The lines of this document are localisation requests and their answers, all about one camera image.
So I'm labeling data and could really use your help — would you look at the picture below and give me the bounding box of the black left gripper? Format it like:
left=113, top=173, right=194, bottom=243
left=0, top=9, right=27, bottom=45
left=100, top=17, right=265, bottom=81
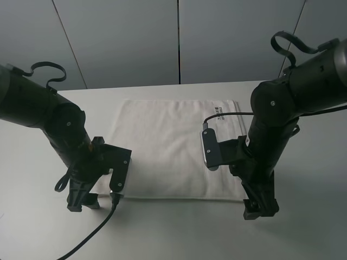
left=67, top=136, right=113, bottom=212

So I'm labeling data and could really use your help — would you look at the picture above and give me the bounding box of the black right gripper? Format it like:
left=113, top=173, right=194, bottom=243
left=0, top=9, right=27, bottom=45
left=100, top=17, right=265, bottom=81
left=229, top=136, right=279, bottom=220

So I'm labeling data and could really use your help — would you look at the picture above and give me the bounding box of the white towel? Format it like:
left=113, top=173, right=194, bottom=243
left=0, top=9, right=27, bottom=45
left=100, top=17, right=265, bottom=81
left=106, top=100, right=246, bottom=202

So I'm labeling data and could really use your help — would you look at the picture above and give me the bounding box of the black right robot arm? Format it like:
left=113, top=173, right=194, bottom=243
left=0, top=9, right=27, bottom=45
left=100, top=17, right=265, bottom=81
left=228, top=41, right=346, bottom=220

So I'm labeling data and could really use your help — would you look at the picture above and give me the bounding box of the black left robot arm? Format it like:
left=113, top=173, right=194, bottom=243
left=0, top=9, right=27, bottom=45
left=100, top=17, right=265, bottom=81
left=1, top=61, right=108, bottom=212

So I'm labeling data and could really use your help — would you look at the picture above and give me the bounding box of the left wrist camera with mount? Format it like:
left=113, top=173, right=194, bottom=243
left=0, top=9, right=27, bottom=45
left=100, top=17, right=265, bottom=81
left=100, top=144, right=132, bottom=193

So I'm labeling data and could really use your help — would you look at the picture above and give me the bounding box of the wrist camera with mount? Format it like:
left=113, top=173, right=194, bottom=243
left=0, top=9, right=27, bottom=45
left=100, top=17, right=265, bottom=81
left=201, top=128, right=239, bottom=171
left=100, top=144, right=132, bottom=193

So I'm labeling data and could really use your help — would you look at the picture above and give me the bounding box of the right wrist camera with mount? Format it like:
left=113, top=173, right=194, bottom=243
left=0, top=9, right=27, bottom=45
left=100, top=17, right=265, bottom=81
left=201, top=128, right=239, bottom=171

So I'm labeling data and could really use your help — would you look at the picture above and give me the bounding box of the black right camera cable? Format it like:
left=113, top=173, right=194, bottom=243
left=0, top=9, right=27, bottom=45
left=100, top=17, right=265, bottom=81
left=202, top=112, right=254, bottom=131

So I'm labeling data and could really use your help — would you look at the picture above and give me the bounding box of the flat cable on left arm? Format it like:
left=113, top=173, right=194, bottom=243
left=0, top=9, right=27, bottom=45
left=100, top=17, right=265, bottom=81
left=20, top=61, right=67, bottom=94

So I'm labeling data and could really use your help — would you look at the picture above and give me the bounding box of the flat cable on arm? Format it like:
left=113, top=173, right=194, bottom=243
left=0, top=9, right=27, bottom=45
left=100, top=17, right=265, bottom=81
left=271, top=30, right=341, bottom=74
left=20, top=61, right=67, bottom=94

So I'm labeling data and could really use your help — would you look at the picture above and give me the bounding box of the flat cable on right arm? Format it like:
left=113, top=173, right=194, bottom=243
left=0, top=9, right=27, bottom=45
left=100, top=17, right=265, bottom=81
left=271, top=30, right=341, bottom=74

